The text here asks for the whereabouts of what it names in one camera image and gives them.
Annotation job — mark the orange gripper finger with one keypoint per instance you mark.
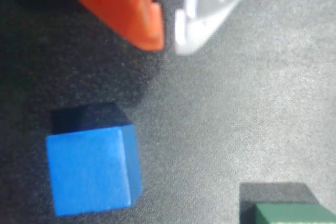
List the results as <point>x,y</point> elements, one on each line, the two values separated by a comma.
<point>118,3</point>

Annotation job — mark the dark grey felt mat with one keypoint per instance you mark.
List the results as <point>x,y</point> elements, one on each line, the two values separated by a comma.
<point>236,103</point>

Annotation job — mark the blue cube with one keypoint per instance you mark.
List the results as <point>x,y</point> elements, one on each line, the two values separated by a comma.
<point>89,171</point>

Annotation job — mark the green cube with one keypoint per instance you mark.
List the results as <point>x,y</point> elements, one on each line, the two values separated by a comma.
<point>288,213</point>

